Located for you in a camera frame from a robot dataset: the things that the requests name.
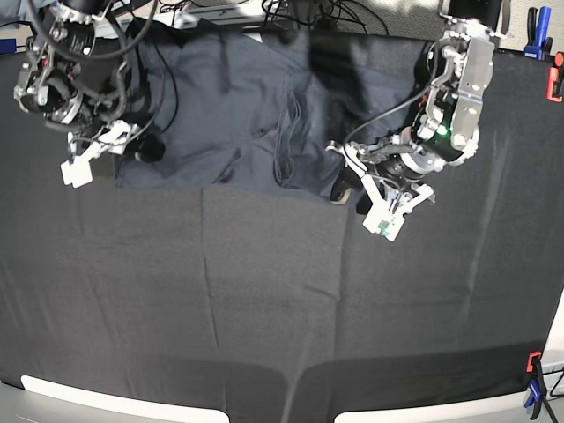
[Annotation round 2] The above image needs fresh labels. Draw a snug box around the orange clamp far right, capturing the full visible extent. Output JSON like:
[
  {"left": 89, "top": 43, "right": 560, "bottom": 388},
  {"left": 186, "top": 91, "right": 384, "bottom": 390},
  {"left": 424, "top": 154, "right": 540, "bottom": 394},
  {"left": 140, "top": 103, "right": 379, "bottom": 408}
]
[{"left": 546, "top": 51, "right": 564, "bottom": 103}]

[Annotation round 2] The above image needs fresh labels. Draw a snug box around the blue orange clamp near right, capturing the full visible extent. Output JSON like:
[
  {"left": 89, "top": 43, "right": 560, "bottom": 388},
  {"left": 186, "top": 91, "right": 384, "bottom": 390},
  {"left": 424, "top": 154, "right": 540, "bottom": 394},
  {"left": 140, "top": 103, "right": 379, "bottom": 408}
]
[{"left": 523, "top": 351, "right": 559, "bottom": 423}]

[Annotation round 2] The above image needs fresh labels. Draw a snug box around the thick black looping cable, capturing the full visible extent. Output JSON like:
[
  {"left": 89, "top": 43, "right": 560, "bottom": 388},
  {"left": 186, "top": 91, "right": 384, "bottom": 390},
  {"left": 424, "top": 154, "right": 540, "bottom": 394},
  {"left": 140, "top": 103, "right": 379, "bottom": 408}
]
[{"left": 26, "top": 0, "right": 160, "bottom": 61}]

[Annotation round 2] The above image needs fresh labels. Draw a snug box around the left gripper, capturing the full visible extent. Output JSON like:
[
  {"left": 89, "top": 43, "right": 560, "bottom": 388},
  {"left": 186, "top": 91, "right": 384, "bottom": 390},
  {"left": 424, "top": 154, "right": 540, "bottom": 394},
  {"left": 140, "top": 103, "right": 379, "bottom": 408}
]
[{"left": 330, "top": 136, "right": 445, "bottom": 215}]

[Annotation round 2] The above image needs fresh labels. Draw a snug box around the blue bar clamp far right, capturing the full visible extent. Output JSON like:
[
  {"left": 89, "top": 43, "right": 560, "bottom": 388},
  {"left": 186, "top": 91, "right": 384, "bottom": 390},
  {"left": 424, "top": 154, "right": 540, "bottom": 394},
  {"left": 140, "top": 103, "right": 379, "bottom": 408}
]
[{"left": 523, "top": 6, "right": 553, "bottom": 61}]

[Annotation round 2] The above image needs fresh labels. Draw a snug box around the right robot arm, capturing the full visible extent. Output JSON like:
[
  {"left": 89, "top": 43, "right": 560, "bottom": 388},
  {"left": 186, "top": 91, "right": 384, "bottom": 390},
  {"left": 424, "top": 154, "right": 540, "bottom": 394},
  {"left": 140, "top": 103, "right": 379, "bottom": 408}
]
[{"left": 13, "top": 1, "right": 166, "bottom": 166}]

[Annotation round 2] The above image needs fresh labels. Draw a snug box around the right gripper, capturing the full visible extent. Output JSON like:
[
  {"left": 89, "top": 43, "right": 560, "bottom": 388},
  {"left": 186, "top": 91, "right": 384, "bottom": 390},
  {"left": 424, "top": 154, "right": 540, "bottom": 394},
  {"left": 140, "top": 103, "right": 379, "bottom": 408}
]
[{"left": 67, "top": 118, "right": 166, "bottom": 163}]

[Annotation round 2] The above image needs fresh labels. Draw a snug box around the black table cover cloth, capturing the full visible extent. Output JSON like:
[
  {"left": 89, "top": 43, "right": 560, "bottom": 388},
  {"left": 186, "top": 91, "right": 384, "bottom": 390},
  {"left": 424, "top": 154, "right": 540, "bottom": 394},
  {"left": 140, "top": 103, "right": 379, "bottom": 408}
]
[{"left": 1, "top": 52, "right": 563, "bottom": 422}]

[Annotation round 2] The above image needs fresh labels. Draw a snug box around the dark navy t-shirt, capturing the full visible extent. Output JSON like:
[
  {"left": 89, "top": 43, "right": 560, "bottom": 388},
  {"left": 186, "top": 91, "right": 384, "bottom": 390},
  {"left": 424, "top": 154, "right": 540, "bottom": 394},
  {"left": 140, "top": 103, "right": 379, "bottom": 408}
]
[{"left": 115, "top": 22, "right": 423, "bottom": 201}]

